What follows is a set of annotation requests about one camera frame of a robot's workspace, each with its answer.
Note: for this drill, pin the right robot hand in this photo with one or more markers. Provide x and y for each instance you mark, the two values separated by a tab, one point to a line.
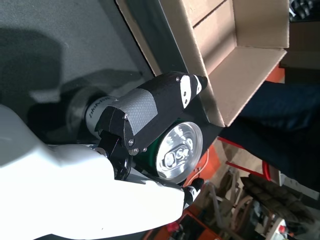
62	190

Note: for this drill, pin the brown cardboard box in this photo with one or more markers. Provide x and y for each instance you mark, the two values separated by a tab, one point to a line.
225	50

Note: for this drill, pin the orange cart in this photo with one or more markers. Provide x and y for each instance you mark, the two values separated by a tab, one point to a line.
212	160

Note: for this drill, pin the dark quilted jacket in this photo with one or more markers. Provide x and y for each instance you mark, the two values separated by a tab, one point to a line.
272	197

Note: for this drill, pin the person in blue jeans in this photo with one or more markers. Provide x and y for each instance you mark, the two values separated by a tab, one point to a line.
280	120

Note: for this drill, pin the red metal frame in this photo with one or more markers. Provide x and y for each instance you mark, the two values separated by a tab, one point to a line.
266	171

